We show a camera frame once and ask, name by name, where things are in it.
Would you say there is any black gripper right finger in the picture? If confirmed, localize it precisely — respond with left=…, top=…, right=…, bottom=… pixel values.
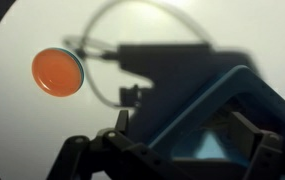
left=229, top=111, right=285, bottom=180

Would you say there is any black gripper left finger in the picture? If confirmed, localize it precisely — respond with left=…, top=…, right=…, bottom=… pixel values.
left=46, top=109, right=190, bottom=180

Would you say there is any light blue toy sink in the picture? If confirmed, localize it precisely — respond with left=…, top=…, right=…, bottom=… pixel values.
left=147, top=64, right=285, bottom=180

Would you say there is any orange toy saucer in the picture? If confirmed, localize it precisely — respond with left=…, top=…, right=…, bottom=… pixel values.
left=31, top=47, right=85, bottom=98

